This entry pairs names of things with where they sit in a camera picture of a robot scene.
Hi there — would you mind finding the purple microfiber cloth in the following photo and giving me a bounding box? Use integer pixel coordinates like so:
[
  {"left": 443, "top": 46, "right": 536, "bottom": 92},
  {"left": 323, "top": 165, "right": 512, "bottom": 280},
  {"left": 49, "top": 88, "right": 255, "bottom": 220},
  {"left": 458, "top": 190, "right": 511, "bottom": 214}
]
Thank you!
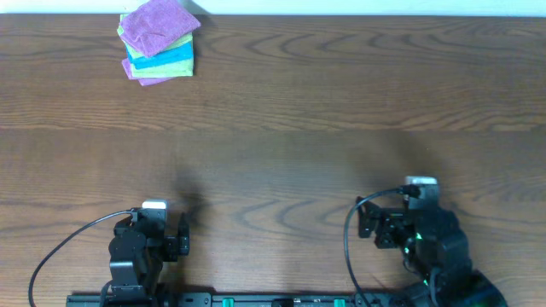
[{"left": 119, "top": 0, "right": 200, "bottom": 57}]

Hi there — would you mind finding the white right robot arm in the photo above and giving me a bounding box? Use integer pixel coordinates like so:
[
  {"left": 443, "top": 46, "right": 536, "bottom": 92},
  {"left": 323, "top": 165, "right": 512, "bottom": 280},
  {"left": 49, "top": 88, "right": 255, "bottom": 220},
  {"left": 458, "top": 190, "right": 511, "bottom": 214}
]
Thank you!
[{"left": 356, "top": 195, "right": 508, "bottom": 307}]

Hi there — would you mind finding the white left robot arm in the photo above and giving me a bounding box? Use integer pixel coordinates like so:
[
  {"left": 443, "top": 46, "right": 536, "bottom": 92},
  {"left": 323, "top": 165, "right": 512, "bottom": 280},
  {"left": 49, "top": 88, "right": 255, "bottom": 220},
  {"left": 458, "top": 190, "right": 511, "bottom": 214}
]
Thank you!
[{"left": 99, "top": 208, "right": 189, "bottom": 306}]

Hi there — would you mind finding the bottom purple folded cloth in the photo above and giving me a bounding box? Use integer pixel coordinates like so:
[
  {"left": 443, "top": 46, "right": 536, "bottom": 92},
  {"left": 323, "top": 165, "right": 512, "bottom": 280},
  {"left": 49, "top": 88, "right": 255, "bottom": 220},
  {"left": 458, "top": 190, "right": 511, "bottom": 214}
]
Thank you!
[{"left": 121, "top": 58, "right": 172, "bottom": 86}]

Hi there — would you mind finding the lower green folded cloth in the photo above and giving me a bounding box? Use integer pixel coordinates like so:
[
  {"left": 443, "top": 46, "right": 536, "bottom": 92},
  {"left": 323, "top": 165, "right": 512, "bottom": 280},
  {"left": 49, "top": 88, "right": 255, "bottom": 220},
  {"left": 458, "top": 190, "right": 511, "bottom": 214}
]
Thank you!
[{"left": 129, "top": 58, "right": 194, "bottom": 78}]

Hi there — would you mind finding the green folded cloth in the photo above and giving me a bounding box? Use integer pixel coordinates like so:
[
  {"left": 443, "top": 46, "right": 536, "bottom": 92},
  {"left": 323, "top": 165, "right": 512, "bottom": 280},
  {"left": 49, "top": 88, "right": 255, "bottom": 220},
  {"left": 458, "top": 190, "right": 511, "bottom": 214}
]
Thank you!
[
  {"left": 129, "top": 58, "right": 194, "bottom": 78},
  {"left": 118, "top": 14, "right": 200, "bottom": 58}
]

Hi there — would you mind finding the blue folded cloth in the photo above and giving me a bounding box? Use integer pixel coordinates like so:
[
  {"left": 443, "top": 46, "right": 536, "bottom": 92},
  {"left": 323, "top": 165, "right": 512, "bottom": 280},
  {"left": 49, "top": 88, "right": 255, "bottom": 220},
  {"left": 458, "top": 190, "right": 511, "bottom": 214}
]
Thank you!
[{"left": 126, "top": 42, "right": 194, "bottom": 69}]

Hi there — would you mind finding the top green folded cloth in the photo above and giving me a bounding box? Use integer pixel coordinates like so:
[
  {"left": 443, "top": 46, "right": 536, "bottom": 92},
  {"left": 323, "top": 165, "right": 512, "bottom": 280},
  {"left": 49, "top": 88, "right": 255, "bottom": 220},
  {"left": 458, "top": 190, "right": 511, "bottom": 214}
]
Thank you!
[{"left": 118, "top": 14, "right": 200, "bottom": 58}]

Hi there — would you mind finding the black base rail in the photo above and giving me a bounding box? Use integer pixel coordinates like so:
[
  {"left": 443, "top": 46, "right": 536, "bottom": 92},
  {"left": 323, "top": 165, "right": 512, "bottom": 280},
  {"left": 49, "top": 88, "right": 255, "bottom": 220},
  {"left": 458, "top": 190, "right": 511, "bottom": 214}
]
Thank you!
[{"left": 66, "top": 291, "right": 410, "bottom": 307}]

